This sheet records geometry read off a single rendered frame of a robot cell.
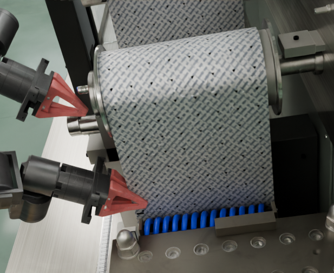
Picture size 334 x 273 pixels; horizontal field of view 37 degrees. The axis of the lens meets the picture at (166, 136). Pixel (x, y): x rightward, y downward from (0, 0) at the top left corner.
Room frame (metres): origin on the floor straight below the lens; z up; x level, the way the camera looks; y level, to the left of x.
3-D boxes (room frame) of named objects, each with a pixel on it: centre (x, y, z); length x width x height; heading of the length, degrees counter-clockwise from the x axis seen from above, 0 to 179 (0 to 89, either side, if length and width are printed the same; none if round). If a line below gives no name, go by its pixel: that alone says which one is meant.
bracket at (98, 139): (0.73, 0.11, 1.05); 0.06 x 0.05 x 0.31; 84
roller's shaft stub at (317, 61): (0.66, -0.22, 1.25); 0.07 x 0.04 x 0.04; 84
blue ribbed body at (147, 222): (0.60, -0.04, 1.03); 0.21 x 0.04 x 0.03; 84
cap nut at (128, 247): (0.56, 0.10, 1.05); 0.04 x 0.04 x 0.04
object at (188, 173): (0.62, -0.04, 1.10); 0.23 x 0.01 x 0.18; 84
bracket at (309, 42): (0.66, -0.22, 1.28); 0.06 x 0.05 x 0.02; 84
